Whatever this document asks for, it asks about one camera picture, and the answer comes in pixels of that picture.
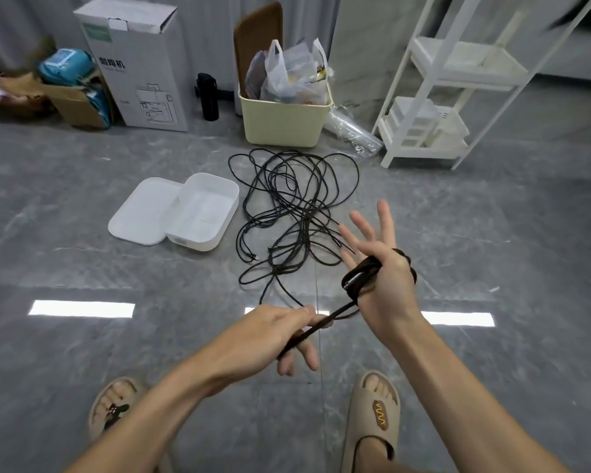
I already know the grey plastic bag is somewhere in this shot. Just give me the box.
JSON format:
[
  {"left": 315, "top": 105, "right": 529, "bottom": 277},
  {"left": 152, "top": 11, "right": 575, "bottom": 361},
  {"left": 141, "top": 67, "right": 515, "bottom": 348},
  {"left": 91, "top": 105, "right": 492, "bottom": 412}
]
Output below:
[{"left": 245, "top": 49, "right": 270, "bottom": 100}]

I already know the person's right hand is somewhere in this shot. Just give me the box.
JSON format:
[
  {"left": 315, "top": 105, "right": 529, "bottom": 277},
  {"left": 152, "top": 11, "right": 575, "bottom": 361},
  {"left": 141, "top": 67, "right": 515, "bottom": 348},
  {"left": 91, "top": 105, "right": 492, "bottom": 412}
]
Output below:
[{"left": 338, "top": 199, "right": 418, "bottom": 348}]

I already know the teal packet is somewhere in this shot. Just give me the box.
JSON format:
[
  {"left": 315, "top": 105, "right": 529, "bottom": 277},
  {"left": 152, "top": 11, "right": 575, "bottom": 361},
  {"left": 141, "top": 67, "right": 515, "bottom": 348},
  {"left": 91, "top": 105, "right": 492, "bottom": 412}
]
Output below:
[{"left": 38, "top": 47, "right": 96, "bottom": 87}]

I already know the beige right sandal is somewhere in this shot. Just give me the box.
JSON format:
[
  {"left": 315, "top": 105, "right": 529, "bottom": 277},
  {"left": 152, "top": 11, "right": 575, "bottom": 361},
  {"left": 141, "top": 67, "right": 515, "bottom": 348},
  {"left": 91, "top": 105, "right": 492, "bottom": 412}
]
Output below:
[{"left": 339, "top": 370, "right": 402, "bottom": 473}]

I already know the white plastic box lid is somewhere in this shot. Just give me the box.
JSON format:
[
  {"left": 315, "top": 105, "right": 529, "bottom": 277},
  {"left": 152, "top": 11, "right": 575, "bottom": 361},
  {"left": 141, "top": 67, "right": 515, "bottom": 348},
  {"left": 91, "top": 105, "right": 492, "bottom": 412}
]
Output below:
[{"left": 107, "top": 177, "right": 184, "bottom": 247}]

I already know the person's left hand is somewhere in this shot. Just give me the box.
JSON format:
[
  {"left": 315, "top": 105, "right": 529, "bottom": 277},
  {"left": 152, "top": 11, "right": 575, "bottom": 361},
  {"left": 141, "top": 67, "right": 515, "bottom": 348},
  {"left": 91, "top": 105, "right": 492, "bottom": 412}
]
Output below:
[{"left": 211, "top": 304, "right": 334, "bottom": 391}]

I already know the white plastic storage box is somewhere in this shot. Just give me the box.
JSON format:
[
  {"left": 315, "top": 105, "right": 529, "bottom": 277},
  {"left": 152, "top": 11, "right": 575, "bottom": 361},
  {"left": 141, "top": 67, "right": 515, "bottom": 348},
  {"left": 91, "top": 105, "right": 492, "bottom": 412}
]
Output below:
[{"left": 164, "top": 172, "right": 240, "bottom": 253}]

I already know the tall white cardboard box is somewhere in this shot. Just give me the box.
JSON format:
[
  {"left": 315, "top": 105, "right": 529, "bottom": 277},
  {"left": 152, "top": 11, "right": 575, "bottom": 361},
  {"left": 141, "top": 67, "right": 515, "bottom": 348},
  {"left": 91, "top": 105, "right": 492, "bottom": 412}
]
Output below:
[{"left": 73, "top": 0, "right": 194, "bottom": 133}]

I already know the black bottle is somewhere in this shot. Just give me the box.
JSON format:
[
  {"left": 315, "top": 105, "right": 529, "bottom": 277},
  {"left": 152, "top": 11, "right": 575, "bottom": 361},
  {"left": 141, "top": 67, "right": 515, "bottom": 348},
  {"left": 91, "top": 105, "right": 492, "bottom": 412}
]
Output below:
[{"left": 195, "top": 73, "right": 220, "bottom": 122}]

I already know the long black cable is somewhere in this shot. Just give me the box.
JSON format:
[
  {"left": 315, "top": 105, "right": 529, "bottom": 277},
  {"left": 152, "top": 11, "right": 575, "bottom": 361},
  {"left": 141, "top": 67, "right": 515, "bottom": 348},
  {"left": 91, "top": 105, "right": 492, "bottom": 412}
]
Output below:
[{"left": 228, "top": 148, "right": 418, "bottom": 360}]

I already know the person's left forearm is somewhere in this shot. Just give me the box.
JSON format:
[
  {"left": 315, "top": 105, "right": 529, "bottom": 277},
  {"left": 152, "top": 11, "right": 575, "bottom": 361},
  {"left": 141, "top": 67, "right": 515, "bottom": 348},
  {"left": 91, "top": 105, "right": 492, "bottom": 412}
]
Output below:
[{"left": 65, "top": 346, "right": 227, "bottom": 473}]

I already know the beige left sandal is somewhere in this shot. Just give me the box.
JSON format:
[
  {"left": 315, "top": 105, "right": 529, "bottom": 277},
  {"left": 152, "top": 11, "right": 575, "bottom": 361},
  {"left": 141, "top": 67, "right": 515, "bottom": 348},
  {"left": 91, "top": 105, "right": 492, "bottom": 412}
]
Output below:
[{"left": 87, "top": 376, "right": 174, "bottom": 473}]

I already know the clear plastic cup sleeve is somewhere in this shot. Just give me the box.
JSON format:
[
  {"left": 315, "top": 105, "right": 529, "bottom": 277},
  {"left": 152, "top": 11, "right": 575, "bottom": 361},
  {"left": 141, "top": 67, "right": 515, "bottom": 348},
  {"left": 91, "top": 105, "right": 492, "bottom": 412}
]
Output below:
[{"left": 323, "top": 105, "right": 384, "bottom": 158}]

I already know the white drawer organizer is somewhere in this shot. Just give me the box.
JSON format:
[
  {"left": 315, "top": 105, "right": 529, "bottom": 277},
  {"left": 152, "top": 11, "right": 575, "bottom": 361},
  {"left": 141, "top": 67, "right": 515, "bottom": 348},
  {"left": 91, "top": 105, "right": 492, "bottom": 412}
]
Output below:
[{"left": 388, "top": 96, "right": 471, "bottom": 149}]

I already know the white shelf tray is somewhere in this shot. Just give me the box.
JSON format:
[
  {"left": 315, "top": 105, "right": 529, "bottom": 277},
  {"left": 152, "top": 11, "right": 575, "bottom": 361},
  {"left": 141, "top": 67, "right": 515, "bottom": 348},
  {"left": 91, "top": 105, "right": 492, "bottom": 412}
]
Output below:
[{"left": 411, "top": 36, "right": 529, "bottom": 87}]

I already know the white plastic bag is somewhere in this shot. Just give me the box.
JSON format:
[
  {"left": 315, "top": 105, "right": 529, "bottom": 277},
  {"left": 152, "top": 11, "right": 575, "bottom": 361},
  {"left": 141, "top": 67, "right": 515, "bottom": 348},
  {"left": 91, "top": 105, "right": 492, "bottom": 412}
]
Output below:
[{"left": 259, "top": 37, "right": 330, "bottom": 105}]

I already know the brown cardboard box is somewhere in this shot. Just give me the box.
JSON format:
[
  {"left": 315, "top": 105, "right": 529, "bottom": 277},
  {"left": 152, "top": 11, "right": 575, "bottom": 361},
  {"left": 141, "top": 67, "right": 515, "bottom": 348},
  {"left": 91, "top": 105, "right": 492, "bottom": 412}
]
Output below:
[{"left": 0, "top": 69, "right": 112, "bottom": 130}]

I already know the white shelf rack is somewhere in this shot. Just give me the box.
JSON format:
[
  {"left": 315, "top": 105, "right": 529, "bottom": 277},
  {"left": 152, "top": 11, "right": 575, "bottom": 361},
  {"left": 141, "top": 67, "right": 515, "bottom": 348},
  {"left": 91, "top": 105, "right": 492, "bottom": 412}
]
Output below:
[{"left": 371, "top": 0, "right": 591, "bottom": 171}]

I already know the person's right forearm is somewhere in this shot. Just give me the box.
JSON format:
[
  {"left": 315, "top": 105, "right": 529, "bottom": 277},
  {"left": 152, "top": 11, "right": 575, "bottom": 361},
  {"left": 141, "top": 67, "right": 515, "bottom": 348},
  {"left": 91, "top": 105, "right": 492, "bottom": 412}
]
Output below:
[{"left": 372, "top": 315, "right": 574, "bottom": 473}]

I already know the grey curtain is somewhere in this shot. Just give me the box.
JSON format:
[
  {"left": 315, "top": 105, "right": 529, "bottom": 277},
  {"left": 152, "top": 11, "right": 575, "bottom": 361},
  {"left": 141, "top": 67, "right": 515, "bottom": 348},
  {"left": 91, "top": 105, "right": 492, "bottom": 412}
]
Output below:
[{"left": 0, "top": 0, "right": 341, "bottom": 84}]

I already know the beige sandal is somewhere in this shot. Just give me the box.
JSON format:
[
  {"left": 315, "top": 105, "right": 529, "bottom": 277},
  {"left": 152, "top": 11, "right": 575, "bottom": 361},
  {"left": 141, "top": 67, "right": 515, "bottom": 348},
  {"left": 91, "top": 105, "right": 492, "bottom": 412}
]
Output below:
[
  {"left": 87, "top": 376, "right": 174, "bottom": 473},
  {"left": 339, "top": 370, "right": 402, "bottom": 473}
]

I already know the cream plastic bin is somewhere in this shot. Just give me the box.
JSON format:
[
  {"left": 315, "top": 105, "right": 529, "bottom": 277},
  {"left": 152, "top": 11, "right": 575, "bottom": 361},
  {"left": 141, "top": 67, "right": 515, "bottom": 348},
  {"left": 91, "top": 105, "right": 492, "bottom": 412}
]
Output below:
[{"left": 238, "top": 82, "right": 335, "bottom": 147}]

